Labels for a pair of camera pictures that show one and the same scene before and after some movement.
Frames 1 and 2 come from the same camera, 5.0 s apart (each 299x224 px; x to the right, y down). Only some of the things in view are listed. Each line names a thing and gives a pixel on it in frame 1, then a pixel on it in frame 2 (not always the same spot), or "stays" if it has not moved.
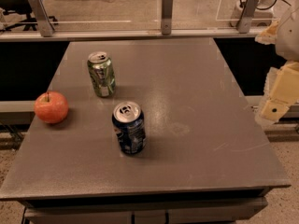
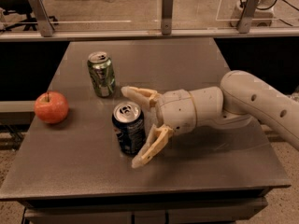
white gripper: x=289 y=36 → x=176 y=111
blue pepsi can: x=128 y=119 stays
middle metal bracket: x=167 y=8 stays
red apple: x=51 y=106 stays
